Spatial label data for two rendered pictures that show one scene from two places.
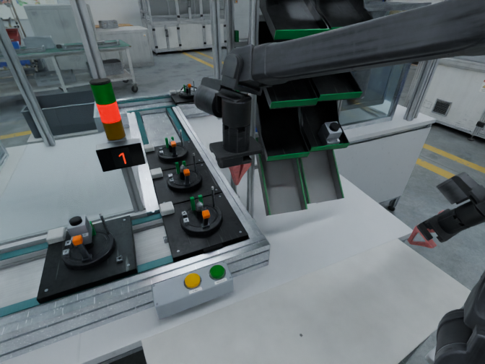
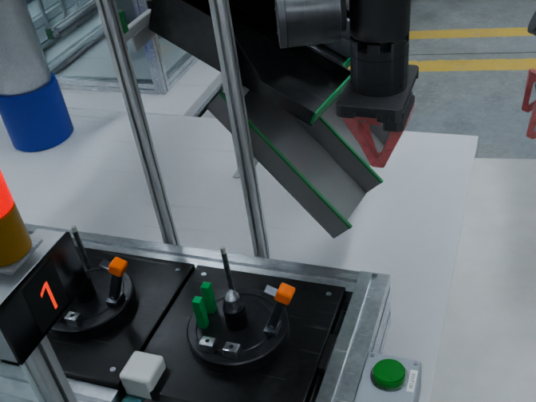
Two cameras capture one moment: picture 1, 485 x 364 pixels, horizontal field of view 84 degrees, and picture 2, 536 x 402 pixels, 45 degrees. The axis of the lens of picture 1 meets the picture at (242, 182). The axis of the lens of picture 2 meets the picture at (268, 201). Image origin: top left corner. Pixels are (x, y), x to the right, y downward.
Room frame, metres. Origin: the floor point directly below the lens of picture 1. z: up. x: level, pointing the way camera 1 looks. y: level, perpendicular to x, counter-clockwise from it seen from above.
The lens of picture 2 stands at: (0.15, 0.51, 1.64)
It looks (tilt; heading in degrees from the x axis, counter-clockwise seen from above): 36 degrees down; 318
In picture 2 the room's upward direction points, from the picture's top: 9 degrees counter-clockwise
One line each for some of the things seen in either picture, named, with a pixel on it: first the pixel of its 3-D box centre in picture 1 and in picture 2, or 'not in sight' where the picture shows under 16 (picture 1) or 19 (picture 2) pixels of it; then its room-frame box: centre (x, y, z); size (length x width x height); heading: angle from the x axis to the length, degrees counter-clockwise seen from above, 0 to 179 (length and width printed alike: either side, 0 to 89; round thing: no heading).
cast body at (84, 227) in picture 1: (79, 226); not in sight; (0.54, 0.46, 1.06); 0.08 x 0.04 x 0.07; 23
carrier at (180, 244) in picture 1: (200, 211); (234, 311); (0.66, 0.14, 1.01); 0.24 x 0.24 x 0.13; 23
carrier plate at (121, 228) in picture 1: (91, 252); not in sight; (0.53, 0.45, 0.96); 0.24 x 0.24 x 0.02; 23
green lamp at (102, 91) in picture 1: (103, 92); not in sight; (0.70, 0.36, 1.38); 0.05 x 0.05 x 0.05
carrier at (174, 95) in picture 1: (188, 89); not in sight; (2.01, 0.40, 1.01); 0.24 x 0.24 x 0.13; 23
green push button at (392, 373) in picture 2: (217, 272); (389, 375); (0.46, 0.07, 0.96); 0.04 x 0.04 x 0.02
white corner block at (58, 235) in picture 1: (57, 237); not in sight; (0.59, 0.58, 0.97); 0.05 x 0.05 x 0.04; 23
